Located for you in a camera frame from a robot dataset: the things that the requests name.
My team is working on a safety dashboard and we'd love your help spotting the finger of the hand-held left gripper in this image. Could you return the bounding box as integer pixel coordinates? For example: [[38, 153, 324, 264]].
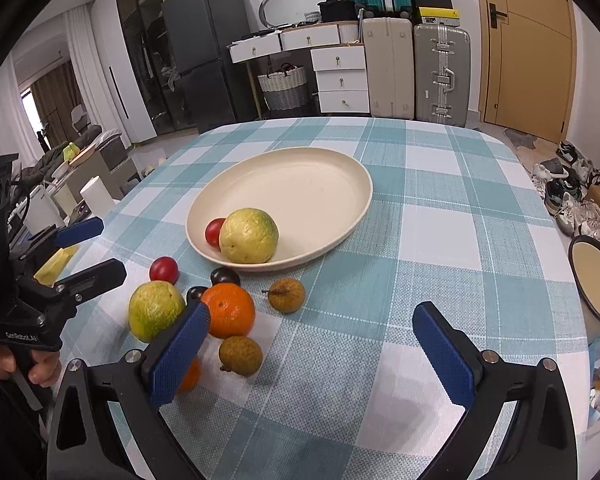
[[30, 258, 128, 311], [11, 216, 105, 266]]

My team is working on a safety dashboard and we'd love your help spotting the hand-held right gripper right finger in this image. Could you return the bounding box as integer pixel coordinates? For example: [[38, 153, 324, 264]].
[[411, 301, 578, 480]]

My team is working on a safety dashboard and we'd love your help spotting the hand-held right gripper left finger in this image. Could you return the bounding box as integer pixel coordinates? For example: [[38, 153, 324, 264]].
[[46, 301, 212, 480]]

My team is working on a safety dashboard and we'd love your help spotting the small orange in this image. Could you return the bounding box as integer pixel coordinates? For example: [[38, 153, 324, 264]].
[[177, 356, 202, 395]]

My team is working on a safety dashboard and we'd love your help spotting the green guava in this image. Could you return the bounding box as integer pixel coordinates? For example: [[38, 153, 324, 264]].
[[128, 280, 187, 344]]

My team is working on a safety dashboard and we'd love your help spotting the brown longan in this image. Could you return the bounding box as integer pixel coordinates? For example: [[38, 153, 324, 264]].
[[261, 278, 306, 315], [218, 335, 264, 377]]

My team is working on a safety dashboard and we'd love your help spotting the red cherry tomato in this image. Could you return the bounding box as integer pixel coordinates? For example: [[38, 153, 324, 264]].
[[204, 218, 227, 249], [149, 256, 180, 284]]

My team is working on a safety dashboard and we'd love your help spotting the large orange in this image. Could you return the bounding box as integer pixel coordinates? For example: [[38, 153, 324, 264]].
[[200, 282, 257, 340]]

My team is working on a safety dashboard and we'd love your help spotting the cream oval plate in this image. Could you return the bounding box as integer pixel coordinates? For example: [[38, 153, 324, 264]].
[[186, 146, 374, 273]]

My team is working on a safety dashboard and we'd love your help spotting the person's left hand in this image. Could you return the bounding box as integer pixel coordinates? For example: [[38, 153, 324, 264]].
[[0, 347, 62, 388]]

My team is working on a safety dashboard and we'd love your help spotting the white paper roll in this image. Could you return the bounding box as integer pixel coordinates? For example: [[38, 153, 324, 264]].
[[80, 176, 115, 216]]

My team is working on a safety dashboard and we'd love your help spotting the yellow packet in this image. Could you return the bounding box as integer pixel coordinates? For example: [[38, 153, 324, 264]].
[[33, 246, 78, 287]]

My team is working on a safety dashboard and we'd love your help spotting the grey armchair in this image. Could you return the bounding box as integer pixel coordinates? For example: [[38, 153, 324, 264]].
[[70, 105, 131, 171]]

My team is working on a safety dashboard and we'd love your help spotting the teal plaid tablecloth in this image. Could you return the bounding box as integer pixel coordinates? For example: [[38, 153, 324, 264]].
[[55, 116, 593, 480]]

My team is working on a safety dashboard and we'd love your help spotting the brown curtain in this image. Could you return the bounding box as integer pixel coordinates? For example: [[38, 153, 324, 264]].
[[30, 62, 86, 146]]

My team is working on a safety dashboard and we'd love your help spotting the yellowish guava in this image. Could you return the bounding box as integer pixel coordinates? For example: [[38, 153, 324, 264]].
[[219, 208, 280, 265]]

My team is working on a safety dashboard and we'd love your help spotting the round black-rimmed stool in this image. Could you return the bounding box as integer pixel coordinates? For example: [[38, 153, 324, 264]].
[[567, 235, 600, 326]]

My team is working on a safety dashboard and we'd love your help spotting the dark glass cabinet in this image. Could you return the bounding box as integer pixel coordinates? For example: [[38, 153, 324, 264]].
[[115, 0, 181, 136]]

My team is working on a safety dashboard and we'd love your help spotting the pile of shoes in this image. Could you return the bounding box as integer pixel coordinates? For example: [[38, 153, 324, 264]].
[[530, 140, 600, 251]]

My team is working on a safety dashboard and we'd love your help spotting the grey door mat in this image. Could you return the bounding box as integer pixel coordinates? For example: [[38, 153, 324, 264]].
[[504, 127, 538, 151]]

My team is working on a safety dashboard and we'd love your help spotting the dark grey refrigerator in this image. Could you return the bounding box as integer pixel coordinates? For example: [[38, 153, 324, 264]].
[[161, 0, 263, 135]]

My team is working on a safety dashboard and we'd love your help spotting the woven laundry basket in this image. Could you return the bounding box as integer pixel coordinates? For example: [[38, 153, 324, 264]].
[[257, 64, 311, 112]]

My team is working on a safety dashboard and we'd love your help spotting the silver suitcase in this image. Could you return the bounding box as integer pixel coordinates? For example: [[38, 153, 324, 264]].
[[413, 22, 472, 128]]

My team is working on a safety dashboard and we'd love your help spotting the oval mirror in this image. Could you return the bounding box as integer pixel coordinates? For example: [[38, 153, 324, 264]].
[[258, 0, 331, 28]]

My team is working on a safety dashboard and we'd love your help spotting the beige suitcase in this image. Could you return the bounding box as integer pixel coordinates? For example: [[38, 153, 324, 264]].
[[361, 16, 415, 120]]

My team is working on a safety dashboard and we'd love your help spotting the white dresser with drawers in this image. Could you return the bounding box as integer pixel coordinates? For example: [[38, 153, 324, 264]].
[[227, 22, 371, 115]]

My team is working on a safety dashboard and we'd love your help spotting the wooden door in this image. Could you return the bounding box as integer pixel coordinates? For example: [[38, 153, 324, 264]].
[[472, 0, 578, 145]]

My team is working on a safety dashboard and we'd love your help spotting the black round box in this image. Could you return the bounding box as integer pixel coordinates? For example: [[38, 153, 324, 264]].
[[317, 1, 357, 23]]

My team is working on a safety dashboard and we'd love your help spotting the yellow and black shoe box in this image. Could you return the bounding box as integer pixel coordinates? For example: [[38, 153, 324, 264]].
[[414, 7, 460, 25]]

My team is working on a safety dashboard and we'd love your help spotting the black cable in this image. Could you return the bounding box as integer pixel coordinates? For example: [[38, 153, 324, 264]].
[[9, 175, 32, 233]]

